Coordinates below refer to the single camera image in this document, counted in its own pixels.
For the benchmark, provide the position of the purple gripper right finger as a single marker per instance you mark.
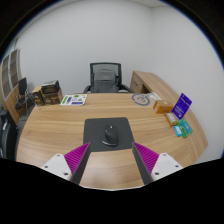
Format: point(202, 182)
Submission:
point(153, 166)

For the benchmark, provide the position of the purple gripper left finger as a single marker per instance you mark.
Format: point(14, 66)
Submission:
point(70, 166)

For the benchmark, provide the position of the black computer mouse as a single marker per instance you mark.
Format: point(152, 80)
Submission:
point(110, 137)

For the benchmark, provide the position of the dark grey mouse pad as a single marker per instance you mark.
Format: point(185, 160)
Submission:
point(94, 131)

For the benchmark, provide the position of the wooden office desk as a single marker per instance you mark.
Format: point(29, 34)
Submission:
point(59, 129)

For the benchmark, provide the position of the small blue packet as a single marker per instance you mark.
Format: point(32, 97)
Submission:
point(177, 130)

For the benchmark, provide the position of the small tan packet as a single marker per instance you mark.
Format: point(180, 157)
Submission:
point(172, 120)

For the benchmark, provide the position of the green packet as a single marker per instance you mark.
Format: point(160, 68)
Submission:
point(184, 127)

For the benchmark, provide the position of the orange brown box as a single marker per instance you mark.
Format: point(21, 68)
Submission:
point(162, 106)

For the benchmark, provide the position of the round clear disc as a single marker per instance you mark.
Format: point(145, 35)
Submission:
point(141, 99)

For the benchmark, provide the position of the white green printed leaflet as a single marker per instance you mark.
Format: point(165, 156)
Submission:
point(74, 99)

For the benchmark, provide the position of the purple standing card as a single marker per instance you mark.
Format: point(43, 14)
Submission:
point(181, 107)

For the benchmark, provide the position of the large brown cardboard box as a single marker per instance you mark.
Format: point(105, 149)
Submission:
point(53, 98)

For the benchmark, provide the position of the black equipment at left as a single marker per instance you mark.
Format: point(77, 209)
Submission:
point(8, 136)

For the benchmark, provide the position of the black box on top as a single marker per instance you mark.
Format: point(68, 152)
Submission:
point(50, 87)

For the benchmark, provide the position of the small brown cardboard box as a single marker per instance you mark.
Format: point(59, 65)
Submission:
point(37, 95)

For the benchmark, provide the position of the wooden side desk return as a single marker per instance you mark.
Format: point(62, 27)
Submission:
point(145, 82)

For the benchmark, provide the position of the small black side chair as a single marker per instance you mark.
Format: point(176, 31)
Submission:
point(24, 98)

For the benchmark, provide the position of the black mesh office chair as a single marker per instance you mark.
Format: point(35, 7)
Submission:
point(106, 77)

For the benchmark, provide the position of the wooden bookshelf cabinet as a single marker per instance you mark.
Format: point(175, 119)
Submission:
point(10, 75)

